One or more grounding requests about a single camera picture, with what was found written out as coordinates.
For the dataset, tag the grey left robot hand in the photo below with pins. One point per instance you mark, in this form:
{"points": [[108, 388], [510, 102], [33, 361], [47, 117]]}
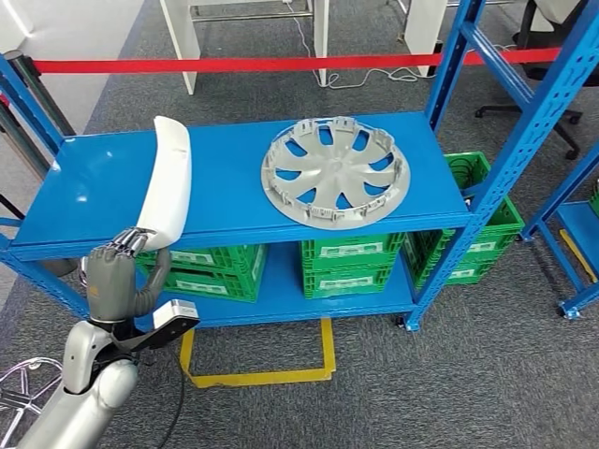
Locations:
{"points": [[109, 285]]}

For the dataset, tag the white plastic car part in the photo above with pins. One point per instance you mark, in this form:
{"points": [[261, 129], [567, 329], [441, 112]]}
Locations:
{"points": [[166, 186]]}

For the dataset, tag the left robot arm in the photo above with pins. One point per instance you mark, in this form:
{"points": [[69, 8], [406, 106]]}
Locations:
{"points": [[79, 403]]}

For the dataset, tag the blue steel shelf rack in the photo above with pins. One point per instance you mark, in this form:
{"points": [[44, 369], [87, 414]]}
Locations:
{"points": [[224, 173]]}

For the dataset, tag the chrome metal base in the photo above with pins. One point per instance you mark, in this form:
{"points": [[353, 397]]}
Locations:
{"points": [[83, 272]]}

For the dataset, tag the dark round stanchion base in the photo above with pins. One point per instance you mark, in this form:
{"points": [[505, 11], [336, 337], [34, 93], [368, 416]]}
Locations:
{"points": [[60, 267]]}

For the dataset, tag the green plastic crate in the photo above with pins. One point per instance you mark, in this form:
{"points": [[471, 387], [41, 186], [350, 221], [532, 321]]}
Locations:
{"points": [[234, 288], [313, 285], [313, 251], [234, 257], [507, 217], [503, 245], [486, 276]]}

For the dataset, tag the white desk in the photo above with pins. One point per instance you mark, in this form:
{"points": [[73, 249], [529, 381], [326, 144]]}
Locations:
{"points": [[180, 37]]}

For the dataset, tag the red barrier belt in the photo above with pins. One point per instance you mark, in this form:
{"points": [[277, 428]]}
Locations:
{"points": [[234, 64]]}

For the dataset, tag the grey plastic wheel hubcap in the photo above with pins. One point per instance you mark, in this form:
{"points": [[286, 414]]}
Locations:
{"points": [[335, 173]]}

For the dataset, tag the white desk side panel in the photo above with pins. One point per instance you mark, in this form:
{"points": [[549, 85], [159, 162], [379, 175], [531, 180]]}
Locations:
{"points": [[423, 31]]}

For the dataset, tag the black office chair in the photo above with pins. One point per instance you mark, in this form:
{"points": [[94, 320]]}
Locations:
{"points": [[526, 18]]}

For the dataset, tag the yellow floor tape strip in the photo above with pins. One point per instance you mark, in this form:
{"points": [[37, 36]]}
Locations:
{"points": [[578, 254]]}

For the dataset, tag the blue steel side rack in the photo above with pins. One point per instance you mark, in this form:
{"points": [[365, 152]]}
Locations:
{"points": [[578, 223]]}

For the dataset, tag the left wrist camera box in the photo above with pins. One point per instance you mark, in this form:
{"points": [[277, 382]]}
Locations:
{"points": [[175, 310]]}

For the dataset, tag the dark metal stanchion post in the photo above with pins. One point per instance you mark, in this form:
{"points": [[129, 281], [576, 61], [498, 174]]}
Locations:
{"points": [[23, 145], [42, 93]]}

